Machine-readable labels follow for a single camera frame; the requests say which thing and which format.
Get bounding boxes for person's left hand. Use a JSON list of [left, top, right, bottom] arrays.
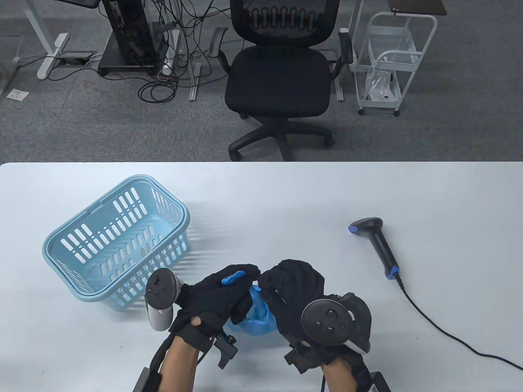
[[168, 264, 262, 352]]

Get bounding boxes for person's right hand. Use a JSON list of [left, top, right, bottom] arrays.
[[257, 259, 372, 374]]

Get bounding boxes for blue plastic bag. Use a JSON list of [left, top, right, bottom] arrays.
[[221, 269, 282, 338]]

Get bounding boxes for person's right forearm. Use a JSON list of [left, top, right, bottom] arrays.
[[321, 359, 360, 392]]

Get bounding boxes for person's left forearm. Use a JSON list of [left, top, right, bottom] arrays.
[[157, 338, 201, 392]]

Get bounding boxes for black and white tracking controller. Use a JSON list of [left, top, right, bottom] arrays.
[[145, 268, 183, 331], [301, 292, 372, 354]]

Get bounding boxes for black wrist battery box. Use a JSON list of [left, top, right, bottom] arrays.
[[360, 371, 391, 392], [132, 367, 162, 392]]

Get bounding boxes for light blue plastic basket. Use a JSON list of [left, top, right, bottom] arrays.
[[42, 175, 190, 312]]

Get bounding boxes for black mesh office chair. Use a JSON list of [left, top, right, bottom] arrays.
[[208, 0, 354, 162]]

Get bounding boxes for clear plastic bag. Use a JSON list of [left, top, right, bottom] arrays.
[[365, 69, 400, 102]]

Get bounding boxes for white power strip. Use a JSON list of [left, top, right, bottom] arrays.
[[161, 31, 182, 76]]

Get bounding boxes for white rolling cart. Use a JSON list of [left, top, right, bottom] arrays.
[[353, 11, 438, 117]]

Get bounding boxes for black floor socket box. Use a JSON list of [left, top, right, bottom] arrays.
[[55, 52, 95, 65]]

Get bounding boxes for black computer tower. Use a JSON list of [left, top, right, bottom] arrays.
[[97, 0, 170, 78]]

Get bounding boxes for white desk leg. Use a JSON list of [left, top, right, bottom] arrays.
[[25, 0, 70, 80]]

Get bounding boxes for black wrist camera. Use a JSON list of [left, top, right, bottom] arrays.
[[284, 342, 323, 375], [212, 330, 239, 370]]

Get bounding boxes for tangle of black cables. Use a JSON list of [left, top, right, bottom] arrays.
[[137, 0, 229, 102]]

